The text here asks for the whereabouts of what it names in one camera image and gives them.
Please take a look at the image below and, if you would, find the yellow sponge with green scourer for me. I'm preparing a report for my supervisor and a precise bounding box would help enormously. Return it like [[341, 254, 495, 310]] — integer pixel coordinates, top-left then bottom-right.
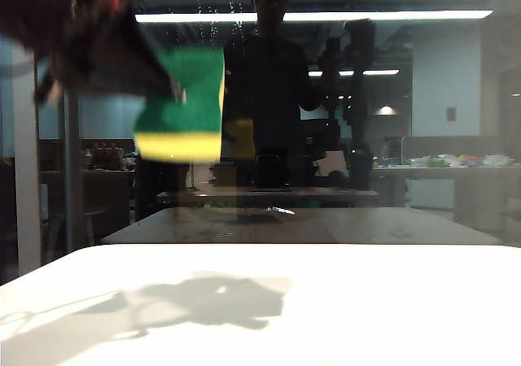
[[133, 46, 225, 163]]

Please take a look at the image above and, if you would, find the grey metal frame post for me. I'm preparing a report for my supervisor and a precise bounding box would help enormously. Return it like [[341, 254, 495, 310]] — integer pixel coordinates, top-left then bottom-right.
[[62, 85, 85, 253]]

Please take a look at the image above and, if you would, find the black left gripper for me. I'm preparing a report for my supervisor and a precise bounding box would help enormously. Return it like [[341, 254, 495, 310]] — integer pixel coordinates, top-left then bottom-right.
[[34, 0, 188, 106]]

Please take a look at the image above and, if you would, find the white window frame post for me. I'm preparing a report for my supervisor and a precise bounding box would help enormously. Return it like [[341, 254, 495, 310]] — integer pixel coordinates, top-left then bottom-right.
[[11, 42, 42, 277]]

